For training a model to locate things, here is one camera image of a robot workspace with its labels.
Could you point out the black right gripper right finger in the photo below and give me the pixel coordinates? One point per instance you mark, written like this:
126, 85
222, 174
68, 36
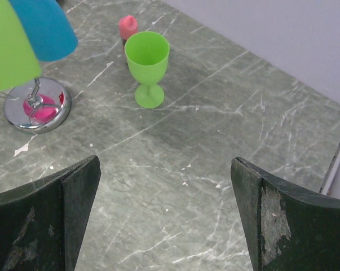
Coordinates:
286, 226

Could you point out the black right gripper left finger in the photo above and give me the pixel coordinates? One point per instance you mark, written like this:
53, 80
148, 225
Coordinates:
43, 223

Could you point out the green wine glass front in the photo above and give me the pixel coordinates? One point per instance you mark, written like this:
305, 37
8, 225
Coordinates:
18, 63

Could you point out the green wine glass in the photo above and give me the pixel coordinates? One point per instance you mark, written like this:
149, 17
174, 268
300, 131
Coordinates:
147, 55
18, 63

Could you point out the blue wine glass front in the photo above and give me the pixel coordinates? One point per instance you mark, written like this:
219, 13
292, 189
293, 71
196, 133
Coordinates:
47, 27

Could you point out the green wine glass back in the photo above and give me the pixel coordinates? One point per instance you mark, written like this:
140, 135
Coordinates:
147, 55

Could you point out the chrome wine glass rack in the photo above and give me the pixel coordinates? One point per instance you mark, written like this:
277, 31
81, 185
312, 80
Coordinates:
38, 106

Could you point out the aluminium mounting rail frame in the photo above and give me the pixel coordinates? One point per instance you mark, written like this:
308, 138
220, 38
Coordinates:
337, 166

